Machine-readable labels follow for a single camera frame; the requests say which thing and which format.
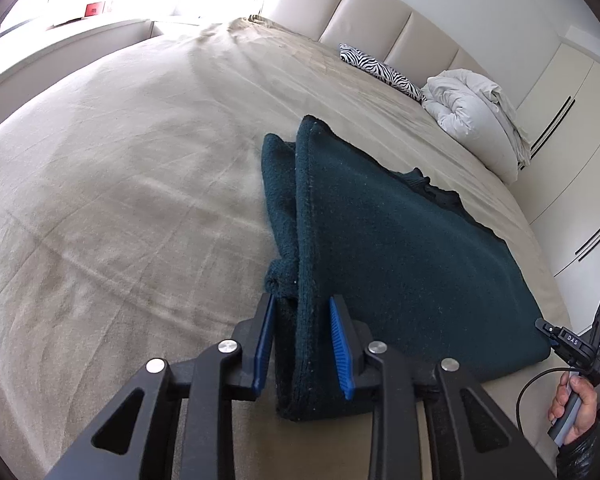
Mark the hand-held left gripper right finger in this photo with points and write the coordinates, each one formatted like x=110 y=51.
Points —
x=341 y=345

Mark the person's right hand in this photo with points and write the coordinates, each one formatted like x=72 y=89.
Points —
x=587 y=405

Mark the bed with beige sheet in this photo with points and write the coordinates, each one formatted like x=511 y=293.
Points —
x=130 y=185

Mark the white bundled duvet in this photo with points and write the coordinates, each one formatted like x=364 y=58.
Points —
x=470 y=110

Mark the zebra print pillow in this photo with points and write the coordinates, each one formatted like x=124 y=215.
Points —
x=380 y=70

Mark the cream padded headboard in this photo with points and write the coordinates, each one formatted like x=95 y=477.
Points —
x=370 y=10

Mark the small red object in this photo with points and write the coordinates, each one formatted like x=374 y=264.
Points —
x=94 y=9

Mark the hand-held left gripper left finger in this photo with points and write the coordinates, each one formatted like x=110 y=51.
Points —
x=264 y=335

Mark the dark green sweater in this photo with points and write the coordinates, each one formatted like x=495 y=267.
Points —
x=405 y=260

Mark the white window ledge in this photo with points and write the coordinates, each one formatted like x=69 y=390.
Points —
x=80 y=35

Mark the person's right forearm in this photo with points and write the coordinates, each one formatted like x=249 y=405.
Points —
x=590 y=455

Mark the white wardrobe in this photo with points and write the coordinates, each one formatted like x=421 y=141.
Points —
x=580 y=160

